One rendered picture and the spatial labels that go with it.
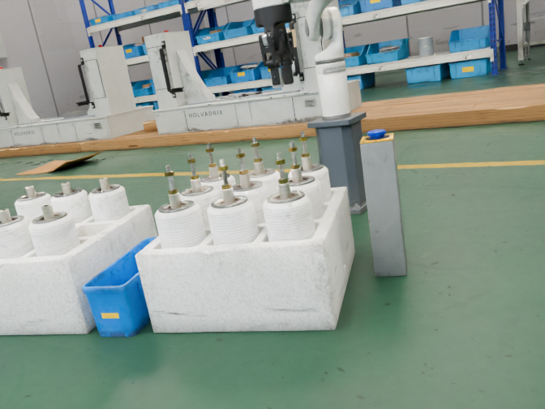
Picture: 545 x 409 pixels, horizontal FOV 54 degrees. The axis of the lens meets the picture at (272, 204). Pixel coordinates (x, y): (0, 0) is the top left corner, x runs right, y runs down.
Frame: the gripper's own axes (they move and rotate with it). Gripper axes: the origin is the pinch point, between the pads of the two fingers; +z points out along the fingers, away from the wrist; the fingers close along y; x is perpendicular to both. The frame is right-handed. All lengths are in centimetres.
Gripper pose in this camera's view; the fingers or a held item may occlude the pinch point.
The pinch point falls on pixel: (282, 79)
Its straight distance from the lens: 112.1
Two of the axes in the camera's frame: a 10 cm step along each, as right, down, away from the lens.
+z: 1.6, 9.5, 2.7
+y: -3.5, 3.1, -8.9
